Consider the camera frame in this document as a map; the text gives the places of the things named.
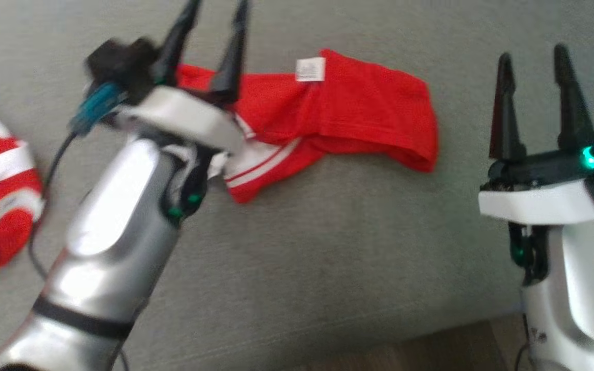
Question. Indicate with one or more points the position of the red basketball jersey with number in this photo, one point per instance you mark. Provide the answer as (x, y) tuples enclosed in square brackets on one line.
[(359, 108)]

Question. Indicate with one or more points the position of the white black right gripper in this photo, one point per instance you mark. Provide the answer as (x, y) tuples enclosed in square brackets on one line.
[(539, 203)]

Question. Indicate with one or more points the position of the grey fabric sofa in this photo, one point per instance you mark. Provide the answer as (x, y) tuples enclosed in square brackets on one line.
[(328, 257)]

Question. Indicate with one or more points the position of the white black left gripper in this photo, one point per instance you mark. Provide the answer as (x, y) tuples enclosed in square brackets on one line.
[(188, 116)]

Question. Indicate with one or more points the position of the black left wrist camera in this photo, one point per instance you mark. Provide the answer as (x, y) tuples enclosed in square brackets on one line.
[(121, 64)]

